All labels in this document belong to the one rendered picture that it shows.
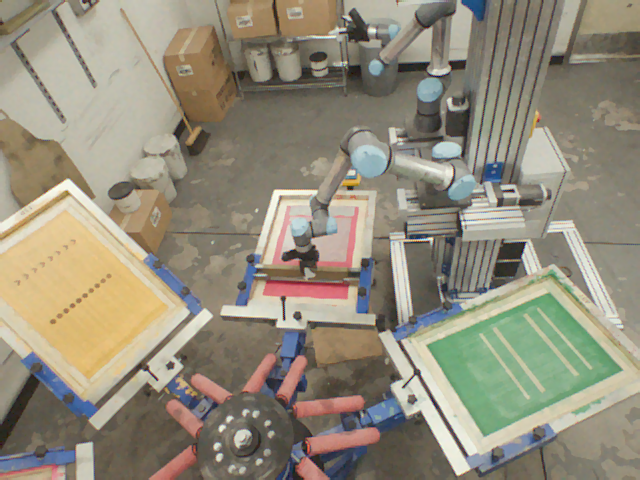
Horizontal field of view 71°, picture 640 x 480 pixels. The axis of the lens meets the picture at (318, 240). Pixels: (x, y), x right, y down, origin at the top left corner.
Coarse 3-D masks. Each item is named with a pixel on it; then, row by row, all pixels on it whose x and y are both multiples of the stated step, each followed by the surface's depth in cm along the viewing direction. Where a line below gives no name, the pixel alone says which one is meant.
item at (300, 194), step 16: (288, 192) 253; (304, 192) 251; (352, 192) 246; (368, 192) 244; (272, 208) 246; (368, 208) 236; (272, 224) 241; (368, 224) 229; (368, 240) 221; (368, 256) 215; (256, 304) 205; (272, 304) 204; (288, 304) 203; (304, 304) 201; (320, 304) 200
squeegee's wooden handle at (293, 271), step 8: (264, 264) 211; (264, 272) 212; (272, 272) 211; (280, 272) 210; (288, 272) 209; (296, 272) 208; (312, 272) 206; (320, 272) 205; (328, 272) 204; (336, 272) 203; (344, 272) 203
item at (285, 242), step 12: (288, 216) 245; (300, 216) 244; (288, 228) 239; (288, 240) 233; (312, 240) 231; (276, 252) 229; (276, 264) 224; (288, 264) 223; (264, 288) 215; (276, 288) 214; (288, 288) 213; (300, 288) 212
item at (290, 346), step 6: (288, 336) 186; (294, 336) 186; (288, 342) 184; (294, 342) 184; (282, 348) 183; (288, 348) 182; (294, 348) 182; (282, 354) 181; (288, 354) 180; (294, 354) 180; (282, 360) 183
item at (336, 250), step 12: (336, 216) 240; (348, 228) 233; (324, 240) 230; (336, 240) 229; (348, 240) 228; (324, 252) 225; (336, 252) 224; (348, 252) 223; (324, 264) 220; (336, 264) 219; (348, 264) 218; (312, 288) 211; (324, 288) 210; (336, 288) 209
